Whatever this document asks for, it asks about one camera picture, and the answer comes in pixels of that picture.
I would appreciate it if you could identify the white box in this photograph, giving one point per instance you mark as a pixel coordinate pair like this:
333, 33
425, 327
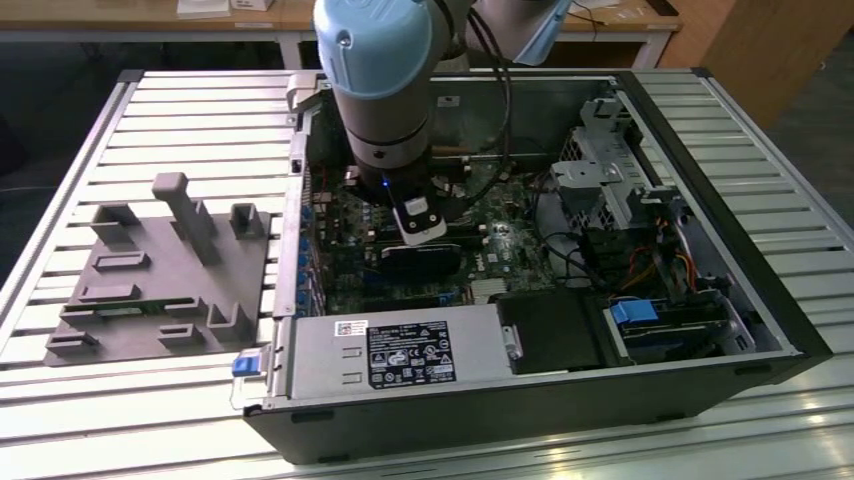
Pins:
253, 4
203, 7

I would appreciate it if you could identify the black drive bay box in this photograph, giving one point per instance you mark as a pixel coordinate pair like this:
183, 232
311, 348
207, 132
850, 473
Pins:
554, 330

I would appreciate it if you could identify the grey parts rack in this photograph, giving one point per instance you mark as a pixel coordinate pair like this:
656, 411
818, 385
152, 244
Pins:
167, 280

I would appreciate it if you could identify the black graphics card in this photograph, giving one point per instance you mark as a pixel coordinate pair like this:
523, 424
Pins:
421, 262

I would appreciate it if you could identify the silver chipset heatsink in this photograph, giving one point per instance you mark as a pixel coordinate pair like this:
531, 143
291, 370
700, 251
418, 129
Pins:
489, 290

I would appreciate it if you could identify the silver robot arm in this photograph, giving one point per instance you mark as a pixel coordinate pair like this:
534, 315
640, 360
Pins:
374, 60

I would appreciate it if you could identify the blue case latch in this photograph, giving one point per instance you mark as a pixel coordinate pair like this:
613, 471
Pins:
246, 364

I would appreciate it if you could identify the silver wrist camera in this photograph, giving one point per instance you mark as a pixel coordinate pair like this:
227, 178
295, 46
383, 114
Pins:
421, 230

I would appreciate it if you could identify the silver drive cage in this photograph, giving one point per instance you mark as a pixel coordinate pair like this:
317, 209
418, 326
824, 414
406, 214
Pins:
590, 172

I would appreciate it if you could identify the wooden cabinet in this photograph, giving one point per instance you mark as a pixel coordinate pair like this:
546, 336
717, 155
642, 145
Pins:
774, 50

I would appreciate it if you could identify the silver power supply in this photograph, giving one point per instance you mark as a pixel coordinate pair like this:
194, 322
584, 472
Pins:
321, 365

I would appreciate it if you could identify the wooden desk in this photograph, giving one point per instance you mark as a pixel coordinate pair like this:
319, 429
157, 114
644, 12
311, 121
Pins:
134, 22

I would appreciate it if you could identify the green motherboard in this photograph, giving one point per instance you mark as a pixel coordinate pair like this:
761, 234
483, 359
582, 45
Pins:
521, 235

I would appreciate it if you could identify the black PC case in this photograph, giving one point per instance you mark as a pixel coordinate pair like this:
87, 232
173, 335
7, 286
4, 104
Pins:
467, 430

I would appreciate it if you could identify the hard disk in blue carrier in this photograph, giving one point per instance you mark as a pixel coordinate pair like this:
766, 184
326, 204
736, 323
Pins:
630, 312

